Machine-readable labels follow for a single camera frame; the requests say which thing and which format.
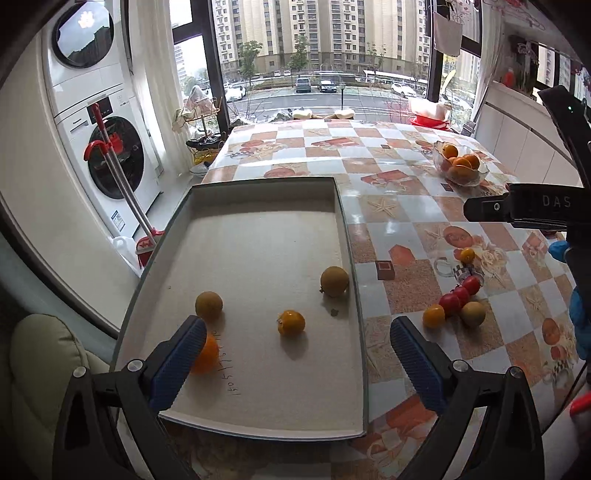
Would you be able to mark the clear glass bowl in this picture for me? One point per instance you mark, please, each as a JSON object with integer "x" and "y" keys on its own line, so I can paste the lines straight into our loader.
{"x": 482, "y": 174}

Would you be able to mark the white cabinet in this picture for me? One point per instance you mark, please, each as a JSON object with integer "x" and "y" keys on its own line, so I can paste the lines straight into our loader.
{"x": 521, "y": 134}

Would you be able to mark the red object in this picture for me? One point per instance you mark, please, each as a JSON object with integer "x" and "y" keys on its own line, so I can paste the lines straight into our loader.
{"x": 581, "y": 406}

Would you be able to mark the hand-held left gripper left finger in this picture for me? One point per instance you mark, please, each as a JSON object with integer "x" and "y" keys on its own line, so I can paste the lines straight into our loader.
{"x": 180, "y": 360}

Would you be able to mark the black window frame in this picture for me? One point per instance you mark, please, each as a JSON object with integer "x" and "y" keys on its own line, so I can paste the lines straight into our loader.
{"x": 210, "y": 55}

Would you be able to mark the red bottle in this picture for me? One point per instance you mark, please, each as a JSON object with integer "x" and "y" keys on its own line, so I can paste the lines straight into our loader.
{"x": 508, "y": 77}

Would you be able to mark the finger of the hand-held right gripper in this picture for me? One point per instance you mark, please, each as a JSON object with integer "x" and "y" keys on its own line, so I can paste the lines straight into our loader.
{"x": 485, "y": 208}

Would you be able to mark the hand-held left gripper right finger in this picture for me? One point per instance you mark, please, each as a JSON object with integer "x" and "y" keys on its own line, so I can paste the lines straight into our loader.
{"x": 418, "y": 364}

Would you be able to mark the grey van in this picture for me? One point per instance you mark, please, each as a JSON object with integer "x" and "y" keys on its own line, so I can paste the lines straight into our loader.
{"x": 303, "y": 86}

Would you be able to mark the white tumble dryer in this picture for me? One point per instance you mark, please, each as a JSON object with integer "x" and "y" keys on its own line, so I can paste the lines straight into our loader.
{"x": 83, "y": 32}

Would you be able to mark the dark plant decoration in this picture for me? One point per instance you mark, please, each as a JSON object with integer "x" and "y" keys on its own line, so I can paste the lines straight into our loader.
{"x": 526, "y": 64}

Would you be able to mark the yellow banner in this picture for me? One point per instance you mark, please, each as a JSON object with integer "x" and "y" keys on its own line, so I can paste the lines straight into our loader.
{"x": 450, "y": 77}

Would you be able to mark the beige upholstered chair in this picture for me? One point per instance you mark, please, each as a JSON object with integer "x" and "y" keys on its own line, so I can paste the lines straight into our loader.
{"x": 46, "y": 369}

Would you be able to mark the white curtain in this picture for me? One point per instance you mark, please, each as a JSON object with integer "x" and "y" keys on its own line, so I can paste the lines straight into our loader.
{"x": 154, "y": 69}
{"x": 490, "y": 55}

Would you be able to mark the white car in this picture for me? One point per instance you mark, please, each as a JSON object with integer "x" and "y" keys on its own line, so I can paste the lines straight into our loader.
{"x": 401, "y": 89}
{"x": 235, "y": 92}

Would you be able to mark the brown round fruit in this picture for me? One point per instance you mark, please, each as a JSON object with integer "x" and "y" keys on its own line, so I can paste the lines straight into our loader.
{"x": 473, "y": 314}
{"x": 334, "y": 281}
{"x": 208, "y": 304}

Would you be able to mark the red cherry tomato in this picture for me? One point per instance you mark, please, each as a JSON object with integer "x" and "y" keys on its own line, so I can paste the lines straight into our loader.
{"x": 472, "y": 284}
{"x": 447, "y": 303}
{"x": 461, "y": 295}

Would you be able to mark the checkered printed tablecloth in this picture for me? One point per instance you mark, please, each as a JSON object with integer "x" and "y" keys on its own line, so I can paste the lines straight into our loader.
{"x": 401, "y": 212}

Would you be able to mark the red basin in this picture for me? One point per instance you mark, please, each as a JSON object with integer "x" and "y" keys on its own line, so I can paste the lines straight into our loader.
{"x": 429, "y": 124}

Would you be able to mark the grey hanging towel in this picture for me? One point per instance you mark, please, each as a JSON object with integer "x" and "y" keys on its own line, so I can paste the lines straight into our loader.
{"x": 447, "y": 34}

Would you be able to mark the grey shallow cardboard box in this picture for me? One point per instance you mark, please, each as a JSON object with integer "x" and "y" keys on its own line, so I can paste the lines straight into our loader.
{"x": 258, "y": 258}

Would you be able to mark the white plastic jug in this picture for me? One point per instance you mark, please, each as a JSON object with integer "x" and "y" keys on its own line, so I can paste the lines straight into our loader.
{"x": 122, "y": 247}

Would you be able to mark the beige apartment building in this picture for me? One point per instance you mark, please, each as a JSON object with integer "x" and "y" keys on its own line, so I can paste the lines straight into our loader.
{"x": 300, "y": 27}

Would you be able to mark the black car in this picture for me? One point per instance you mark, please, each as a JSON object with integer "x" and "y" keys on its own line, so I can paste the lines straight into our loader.
{"x": 327, "y": 86}

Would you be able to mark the green tree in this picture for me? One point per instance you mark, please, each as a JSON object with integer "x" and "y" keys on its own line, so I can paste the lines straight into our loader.
{"x": 300, "y": 53}
{"x": 251, "y": 55}

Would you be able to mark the red dustpan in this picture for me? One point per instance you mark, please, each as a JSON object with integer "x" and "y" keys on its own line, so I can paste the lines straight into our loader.
{"x": 147, "y": 249}

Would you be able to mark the person's right hand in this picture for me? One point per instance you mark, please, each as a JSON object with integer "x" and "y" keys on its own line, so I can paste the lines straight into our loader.
{"x": 581, "y": 323}

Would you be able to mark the white washing machine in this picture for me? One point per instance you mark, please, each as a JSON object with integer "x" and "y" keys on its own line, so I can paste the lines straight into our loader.
{"x": 120, "y": 157}

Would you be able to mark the mop with red hook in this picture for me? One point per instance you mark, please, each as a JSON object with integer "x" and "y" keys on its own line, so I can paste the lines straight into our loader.
{"x": 98, "y": 146}

